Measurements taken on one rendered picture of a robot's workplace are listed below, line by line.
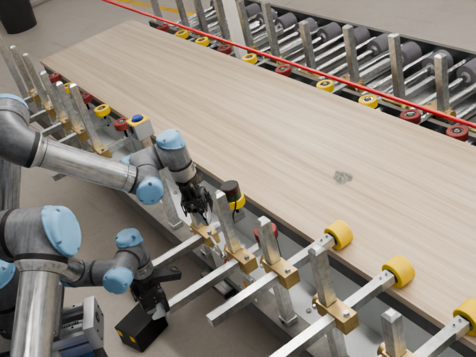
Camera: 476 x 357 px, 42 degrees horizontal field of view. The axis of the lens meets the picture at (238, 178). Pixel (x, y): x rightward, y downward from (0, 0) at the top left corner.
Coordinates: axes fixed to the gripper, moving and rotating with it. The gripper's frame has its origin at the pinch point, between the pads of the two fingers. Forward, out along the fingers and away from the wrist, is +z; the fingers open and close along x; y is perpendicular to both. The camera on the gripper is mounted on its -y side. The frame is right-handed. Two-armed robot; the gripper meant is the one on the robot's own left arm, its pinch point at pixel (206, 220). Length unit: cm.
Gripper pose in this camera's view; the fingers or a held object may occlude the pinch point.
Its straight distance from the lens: 202.5
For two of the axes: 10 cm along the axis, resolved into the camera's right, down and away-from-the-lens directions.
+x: 9.6, -2.4, -1.7
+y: 0.0, 5.8, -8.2
